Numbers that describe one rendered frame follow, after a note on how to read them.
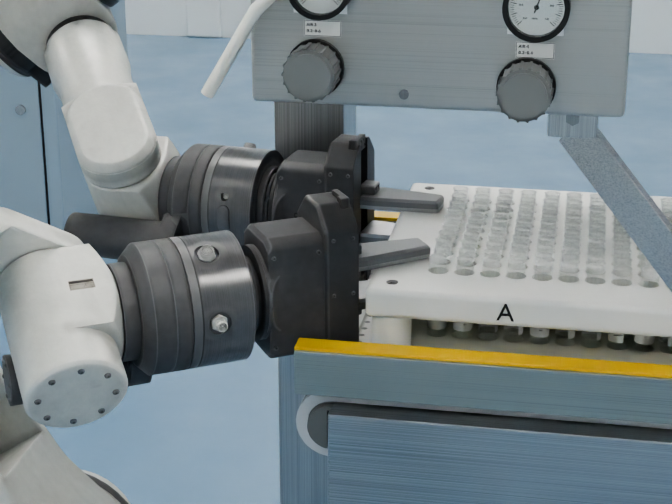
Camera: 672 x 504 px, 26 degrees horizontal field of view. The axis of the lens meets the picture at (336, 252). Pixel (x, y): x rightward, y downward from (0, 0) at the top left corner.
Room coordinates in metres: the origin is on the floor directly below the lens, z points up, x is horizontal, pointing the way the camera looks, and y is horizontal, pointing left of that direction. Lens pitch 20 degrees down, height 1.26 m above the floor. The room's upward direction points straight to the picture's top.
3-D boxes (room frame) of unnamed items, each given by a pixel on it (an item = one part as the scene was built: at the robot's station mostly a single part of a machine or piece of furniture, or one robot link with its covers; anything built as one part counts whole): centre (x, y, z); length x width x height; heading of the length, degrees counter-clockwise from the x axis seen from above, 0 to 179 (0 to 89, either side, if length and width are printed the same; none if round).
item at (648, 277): (0.90, -0.21, 0.88); 0.01 x 0.01 x 0.07
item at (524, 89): (0.81, -0.11, 1.07); 0.03 x 0.02 x 0.04; 79
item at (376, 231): (1.07, -0.05, 0.88); 0.06 x 0.03 x 0.02; 72
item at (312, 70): (0.83, 0.01, 1.07); 0.03 x 0.02 x 0.05; 79
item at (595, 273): (0.91, -0.17, 0.88); 0.01 x 0.01 x 0.07
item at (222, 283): (0.91, 0.05, 0.90); 0.12 x 0.10 x 0.13; 111
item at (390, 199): (1.07, -0.05, 0.92); 0.06 x 0.03 x 0.02; 72
